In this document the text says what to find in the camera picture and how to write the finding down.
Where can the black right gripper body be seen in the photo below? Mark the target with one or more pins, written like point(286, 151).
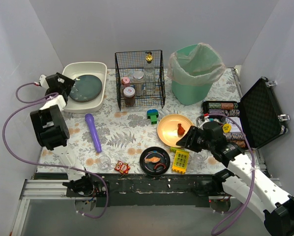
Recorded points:
point(191, 139)

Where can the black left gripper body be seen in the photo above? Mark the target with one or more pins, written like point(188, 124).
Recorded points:
point(64, 85)

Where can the blue ceramic plate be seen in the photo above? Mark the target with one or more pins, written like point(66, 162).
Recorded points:
point(86, 88)

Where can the yellow plate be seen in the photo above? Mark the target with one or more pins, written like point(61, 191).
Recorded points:
point(167, 128)

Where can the small black plate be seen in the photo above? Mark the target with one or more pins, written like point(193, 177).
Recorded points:
point(151, 152)

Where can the pink lid toothpick jar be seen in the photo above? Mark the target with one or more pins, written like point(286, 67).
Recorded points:
point(125, 81)

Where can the brown sauce jar white lid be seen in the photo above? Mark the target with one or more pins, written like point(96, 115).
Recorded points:
point(129, 96)

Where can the silver lid pepper jar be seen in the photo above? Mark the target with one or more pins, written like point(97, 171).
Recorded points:
point(139, 82)

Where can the clear glass bottle gold cap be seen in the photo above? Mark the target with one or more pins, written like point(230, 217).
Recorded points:
point(149, 71)

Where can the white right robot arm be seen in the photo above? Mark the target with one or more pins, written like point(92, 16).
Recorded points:
point(240, 179)

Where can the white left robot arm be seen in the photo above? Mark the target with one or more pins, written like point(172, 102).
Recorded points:
point(53, 134)

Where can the red chicken drumstick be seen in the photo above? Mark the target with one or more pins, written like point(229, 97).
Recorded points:
point(180, 129)

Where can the blue orange chip stack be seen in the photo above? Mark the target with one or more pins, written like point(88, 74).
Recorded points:
point(234, 136)

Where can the yellow big blind button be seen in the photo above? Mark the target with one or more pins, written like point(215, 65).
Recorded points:
point(226, 128)

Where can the right clear glass cup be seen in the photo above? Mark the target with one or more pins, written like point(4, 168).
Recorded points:
point(199, 157)

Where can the clear glass cup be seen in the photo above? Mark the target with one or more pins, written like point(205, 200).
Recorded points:
point(104, 163)
point(199, 157)

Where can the yellow green toy window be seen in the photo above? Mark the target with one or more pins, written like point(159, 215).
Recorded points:
point(180, 160)

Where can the deck of playing cards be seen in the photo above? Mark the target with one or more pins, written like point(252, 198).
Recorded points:
point(235, 124)

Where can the white rectangular basin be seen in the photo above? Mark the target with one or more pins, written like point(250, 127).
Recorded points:
point(77, 69)

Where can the purple chip stack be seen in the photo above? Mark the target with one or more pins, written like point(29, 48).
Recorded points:
point(216, 112)

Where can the blue orange loose chips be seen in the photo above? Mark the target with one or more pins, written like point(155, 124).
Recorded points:
point(232, 113)

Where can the green blue chip stack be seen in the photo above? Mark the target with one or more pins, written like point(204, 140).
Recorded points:
point(214, 106)

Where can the red chip stack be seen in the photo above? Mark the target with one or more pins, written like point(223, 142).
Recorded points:
point(229, 106)

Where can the dark red sausage piece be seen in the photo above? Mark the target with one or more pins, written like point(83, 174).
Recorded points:
point(158, 165)

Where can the purple toy piece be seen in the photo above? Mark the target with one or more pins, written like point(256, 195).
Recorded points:
point(93, 132)

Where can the green blue toy block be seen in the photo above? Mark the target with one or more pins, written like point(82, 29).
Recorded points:
point(152, 115)

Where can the black poker chip case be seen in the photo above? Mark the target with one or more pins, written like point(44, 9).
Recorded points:
point(261, 118)

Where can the green trash bin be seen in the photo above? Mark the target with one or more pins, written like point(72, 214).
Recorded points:
point(188, 95)

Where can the red owl toy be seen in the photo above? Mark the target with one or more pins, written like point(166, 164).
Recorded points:
point(122, 167)

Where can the clear plastic bin liner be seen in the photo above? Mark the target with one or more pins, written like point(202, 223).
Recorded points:
point(195, 65)

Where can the left clear glass cup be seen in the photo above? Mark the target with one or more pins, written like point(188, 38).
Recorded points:
point(104, 163)

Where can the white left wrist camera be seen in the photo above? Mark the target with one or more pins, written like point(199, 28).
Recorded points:
point(42, 82)

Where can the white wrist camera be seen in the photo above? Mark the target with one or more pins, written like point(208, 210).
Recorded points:
point(203, 119)
point(42, 82)

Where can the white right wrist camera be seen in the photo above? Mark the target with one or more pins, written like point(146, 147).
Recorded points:
point(203, 119)

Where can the black wire basket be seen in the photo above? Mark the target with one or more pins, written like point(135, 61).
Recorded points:
point(126, 63)

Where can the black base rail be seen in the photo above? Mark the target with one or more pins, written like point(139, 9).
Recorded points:
point(143, 190)

